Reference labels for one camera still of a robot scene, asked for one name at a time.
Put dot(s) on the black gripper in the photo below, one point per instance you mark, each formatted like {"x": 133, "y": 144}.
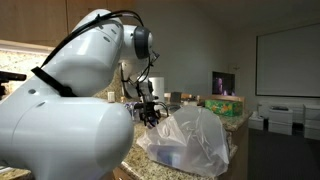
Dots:
{"x": 147, "y": 111}

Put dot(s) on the translucent plastic bag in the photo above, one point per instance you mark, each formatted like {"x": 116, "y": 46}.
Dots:
{"x": 192, "y": 139}

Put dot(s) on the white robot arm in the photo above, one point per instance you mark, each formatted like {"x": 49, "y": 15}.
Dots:
{"x": 55, "y": 126}

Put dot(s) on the white paper towel roll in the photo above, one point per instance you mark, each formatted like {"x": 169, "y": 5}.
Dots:
{"x": 158, "y": 88}

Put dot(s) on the green tissue box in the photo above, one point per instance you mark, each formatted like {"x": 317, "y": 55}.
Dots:
{"x": 224, "y": 107}

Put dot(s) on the monitor screen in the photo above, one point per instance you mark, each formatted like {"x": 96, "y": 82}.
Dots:
{"x": 223, "y": 83}

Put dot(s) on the white storage boxes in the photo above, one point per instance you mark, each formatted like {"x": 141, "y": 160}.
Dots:
{"x": 282, "y": 117}

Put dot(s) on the wooden upper cabinets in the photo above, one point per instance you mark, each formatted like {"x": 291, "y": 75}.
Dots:
{"x": 47, "y": 22}

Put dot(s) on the white projector screen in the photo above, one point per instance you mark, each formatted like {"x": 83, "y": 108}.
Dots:
{"x": 288, "y": 63}

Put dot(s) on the white wall outlet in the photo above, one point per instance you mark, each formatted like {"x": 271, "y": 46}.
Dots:
{"x": 111, "y": 96}

